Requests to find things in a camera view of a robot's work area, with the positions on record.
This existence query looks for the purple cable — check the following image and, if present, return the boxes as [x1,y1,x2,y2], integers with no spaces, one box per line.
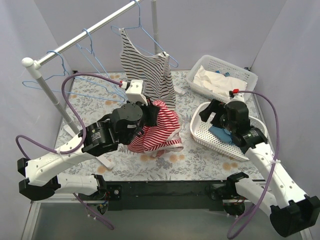
[15,72,125,231]
[226,89,279,240]

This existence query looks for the floral table cloth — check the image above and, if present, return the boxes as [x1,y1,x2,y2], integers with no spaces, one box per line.
[63,71,263,181]

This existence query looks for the white cloth in basket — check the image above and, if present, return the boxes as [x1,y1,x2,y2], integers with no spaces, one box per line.
[193,65,247,98]

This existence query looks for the teal blue garment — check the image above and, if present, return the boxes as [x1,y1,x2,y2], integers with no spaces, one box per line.
[209,126,235,146]

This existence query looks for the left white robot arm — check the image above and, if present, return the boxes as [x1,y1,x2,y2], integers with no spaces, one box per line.
[17,102,160,201]

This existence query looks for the white rectangular basket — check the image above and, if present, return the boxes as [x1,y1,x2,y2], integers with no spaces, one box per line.
[186,55,258,103]

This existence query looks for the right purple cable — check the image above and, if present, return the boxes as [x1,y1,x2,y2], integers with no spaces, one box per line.
[226,89,279,240]

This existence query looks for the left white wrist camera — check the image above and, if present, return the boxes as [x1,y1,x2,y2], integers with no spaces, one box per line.
[120,79,148,105]

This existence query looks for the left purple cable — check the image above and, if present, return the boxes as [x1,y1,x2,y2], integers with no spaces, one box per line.
[15,72,125,231]

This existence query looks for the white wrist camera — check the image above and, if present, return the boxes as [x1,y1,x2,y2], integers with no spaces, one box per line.
[120,79,148,105]
[229,89,245,103]

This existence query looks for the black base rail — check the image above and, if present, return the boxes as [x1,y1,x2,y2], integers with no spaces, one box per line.
[77,180,247,218]

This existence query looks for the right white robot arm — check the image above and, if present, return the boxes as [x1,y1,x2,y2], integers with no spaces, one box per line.
[199,100,320,238]

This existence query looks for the blue hanger with striped top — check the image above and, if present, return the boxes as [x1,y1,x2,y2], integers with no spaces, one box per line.
[110,0,165,57]

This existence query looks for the black white striped tank top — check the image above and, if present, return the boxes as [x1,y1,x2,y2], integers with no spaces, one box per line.
[119,28,176,110]

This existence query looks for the red white striped tank top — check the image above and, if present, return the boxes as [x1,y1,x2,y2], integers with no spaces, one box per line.
[127,100,184,158]

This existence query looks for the white oval laundry basket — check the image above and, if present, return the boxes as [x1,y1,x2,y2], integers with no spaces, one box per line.
[189,101,268,161]

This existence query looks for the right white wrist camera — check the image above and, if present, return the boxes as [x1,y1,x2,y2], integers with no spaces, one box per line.
[229,89,245,103]

